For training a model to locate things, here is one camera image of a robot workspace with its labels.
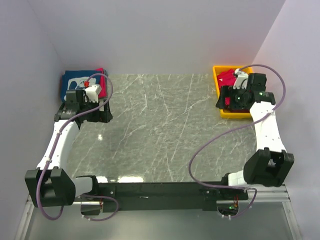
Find bright red t-shirt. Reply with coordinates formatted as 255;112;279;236
213;66;236;99

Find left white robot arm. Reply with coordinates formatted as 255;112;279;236
24;84;113;207

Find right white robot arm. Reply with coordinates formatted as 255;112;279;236
216;69;295;200

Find yellow plastic bin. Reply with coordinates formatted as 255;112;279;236
212;65;251;119

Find folded red t-shirt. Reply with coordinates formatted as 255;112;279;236
96;67;108;99

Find folded blue printed t-shirt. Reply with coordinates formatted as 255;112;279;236
60;70;99;102

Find black base bar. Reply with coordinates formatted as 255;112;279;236
71;181;251;213

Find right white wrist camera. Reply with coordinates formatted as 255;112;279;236
233;68;249;90

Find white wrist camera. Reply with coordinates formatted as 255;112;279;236
233;68;249;90
84;84;102;103

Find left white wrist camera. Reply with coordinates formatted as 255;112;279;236
84;84;102;103

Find aluminium rail frame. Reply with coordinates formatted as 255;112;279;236
15;186;302;240

